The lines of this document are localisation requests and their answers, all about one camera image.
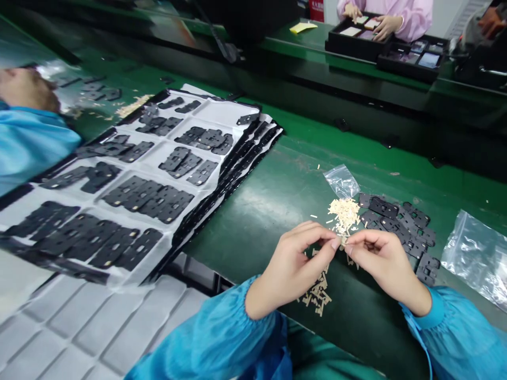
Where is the stack of trays with brackets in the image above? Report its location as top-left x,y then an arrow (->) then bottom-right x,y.
0,88 -> 284,287

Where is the heap of black brackets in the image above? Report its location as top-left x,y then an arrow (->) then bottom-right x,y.
55,74 -> 123,105

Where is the black tray with pale cards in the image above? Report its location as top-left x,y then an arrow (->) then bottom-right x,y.
324,11 -> 395,61

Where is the pile of tan backing strips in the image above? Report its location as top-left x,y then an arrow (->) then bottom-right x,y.
296,247 -> 363,319

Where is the pile of black plastic brackets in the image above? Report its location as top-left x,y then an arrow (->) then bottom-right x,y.
356,191 -> 442,287

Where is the person's right hand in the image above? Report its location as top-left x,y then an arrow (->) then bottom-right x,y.
343,228 -> 433,317

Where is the empty grey moulded tray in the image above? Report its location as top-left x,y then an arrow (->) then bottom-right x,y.
0,253 -> 237,380

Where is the black tray with dark cards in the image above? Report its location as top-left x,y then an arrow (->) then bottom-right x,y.
376,35 -> 450,84

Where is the small clear zip bag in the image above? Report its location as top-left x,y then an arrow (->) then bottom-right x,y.
322,164 -> 361,201

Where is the person's left hand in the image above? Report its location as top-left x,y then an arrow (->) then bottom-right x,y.
245,221 -> 342,321

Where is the pile of beige pieces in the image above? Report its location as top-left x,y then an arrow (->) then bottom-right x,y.
308,197 -> 363,238

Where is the person's body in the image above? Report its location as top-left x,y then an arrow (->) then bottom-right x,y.
277,316 -> 430,380

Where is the large clear plastic bag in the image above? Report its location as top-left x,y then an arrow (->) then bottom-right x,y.
440,208 -> 507,314

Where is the scatter of beige scraps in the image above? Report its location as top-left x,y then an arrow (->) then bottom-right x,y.
71,91 -> 156,119

